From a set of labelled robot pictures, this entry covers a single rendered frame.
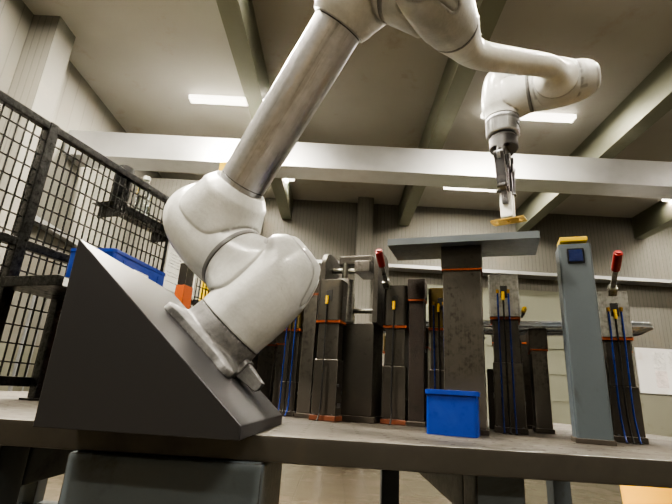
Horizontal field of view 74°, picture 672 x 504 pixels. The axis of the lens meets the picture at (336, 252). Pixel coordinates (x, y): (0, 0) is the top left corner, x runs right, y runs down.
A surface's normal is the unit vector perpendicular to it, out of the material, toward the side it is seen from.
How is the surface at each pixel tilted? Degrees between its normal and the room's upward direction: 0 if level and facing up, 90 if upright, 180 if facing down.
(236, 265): 81
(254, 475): 90
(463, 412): 90
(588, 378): 90
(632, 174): 90
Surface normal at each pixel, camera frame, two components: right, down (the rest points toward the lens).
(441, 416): -0.32, -0.31
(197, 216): -0.41, -0.11
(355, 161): 0.00, -0.30
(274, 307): 0.41, 0.12
